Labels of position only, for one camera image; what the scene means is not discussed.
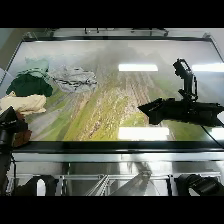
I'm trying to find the dark green garment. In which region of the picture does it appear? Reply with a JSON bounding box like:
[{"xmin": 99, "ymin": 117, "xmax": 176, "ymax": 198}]
[{"xmin": 5, "ymin": 73, "xmax": 54, "ymax": 98}]

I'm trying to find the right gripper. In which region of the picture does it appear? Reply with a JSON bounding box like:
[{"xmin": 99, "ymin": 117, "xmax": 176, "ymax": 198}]
[{"xmin": 145, "ymin": 97, "xmax": 177, "ymax": 126}]

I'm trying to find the light green garment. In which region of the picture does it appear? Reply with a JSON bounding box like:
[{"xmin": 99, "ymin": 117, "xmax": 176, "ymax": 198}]
[{"xmin": 24, "ymin": 57, "xmax": 52, "ymax": 80}]

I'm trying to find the brown garment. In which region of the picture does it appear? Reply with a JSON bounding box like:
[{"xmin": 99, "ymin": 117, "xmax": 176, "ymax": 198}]
[{"xmin": 12, "ymin": 112, "xmax": 33, "ymax": 148}]

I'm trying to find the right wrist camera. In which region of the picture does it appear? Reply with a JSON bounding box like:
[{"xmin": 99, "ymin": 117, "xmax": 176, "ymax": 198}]
[{"xmin": 172, "ymin": 58, "xmax": 200, "ymax": 102}]

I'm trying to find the grey T-shirt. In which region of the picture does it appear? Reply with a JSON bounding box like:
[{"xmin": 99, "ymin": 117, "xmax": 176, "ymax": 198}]
[{"xmin": 48, "ymin": 65, "xmax": 99, "ymax": 94}]

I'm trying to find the cream garment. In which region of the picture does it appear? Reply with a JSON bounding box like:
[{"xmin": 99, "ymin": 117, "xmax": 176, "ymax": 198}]
[{"xmin": 0, "ymin": 91, "xmax": 48, "ymax": 116}]

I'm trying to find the silver frame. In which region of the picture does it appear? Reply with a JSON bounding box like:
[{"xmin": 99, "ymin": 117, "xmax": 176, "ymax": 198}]
[{"xmin": 5, "ymin": 28, "xmax": 224, "ymax": 197}]

